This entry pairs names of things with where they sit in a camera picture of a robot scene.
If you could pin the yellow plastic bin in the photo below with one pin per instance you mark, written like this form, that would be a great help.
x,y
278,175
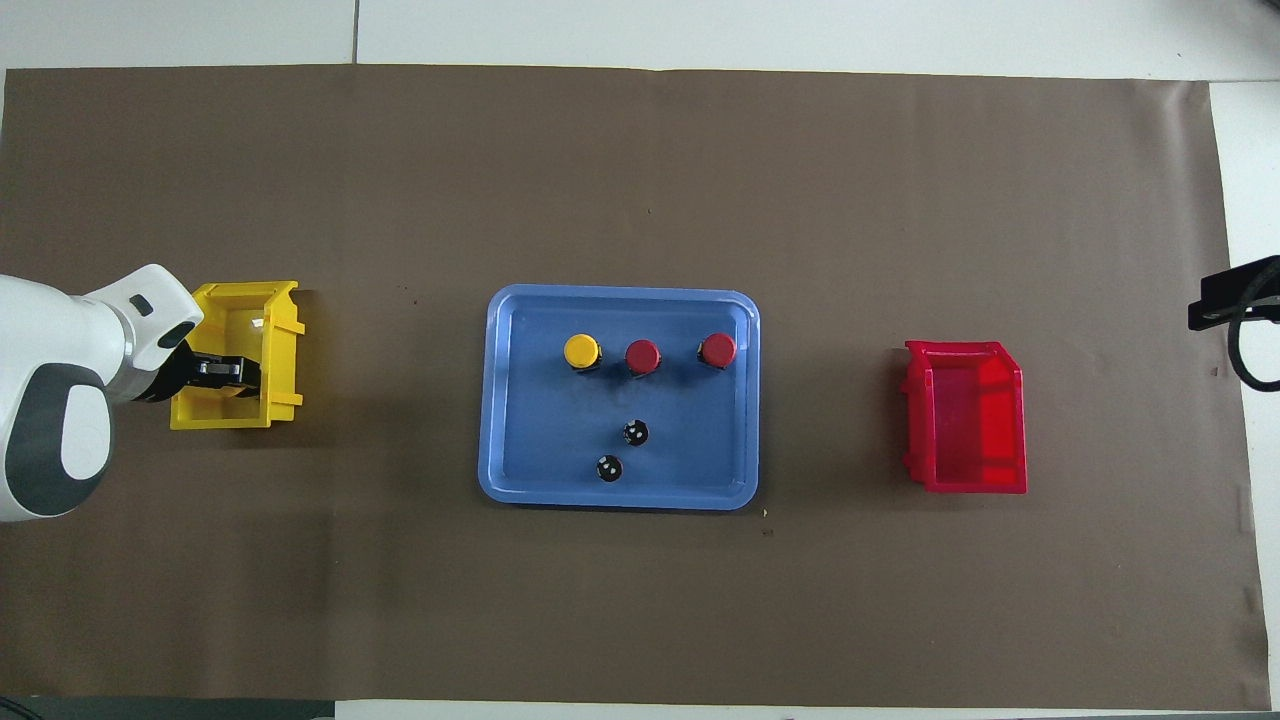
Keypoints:
x,y
285,340

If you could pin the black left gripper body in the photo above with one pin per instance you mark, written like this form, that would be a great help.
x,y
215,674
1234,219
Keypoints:
x,y
185,375

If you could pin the yellow push button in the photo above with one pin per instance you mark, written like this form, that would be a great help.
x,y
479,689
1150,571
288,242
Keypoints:
x,y
581,350

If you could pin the brown paper mat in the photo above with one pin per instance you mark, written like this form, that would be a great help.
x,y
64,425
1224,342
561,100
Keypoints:
x,y
700,180

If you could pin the black cylindrical capacitor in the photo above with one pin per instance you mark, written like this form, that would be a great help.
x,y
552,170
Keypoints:
x,y
609,467
635,433

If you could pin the blue plastic tray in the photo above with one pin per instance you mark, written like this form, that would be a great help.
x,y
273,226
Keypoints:
x,y
700,460

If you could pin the red plastic bin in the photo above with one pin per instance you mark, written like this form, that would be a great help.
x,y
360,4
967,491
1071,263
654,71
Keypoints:
x,y
975,420

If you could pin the red push button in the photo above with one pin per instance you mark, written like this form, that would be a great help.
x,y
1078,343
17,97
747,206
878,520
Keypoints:
x,y
642,355
718,348

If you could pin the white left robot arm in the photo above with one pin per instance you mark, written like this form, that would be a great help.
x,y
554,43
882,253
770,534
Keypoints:
x,y
50,340

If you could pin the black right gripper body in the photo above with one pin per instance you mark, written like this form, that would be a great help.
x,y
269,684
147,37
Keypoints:
x,y
1240,295

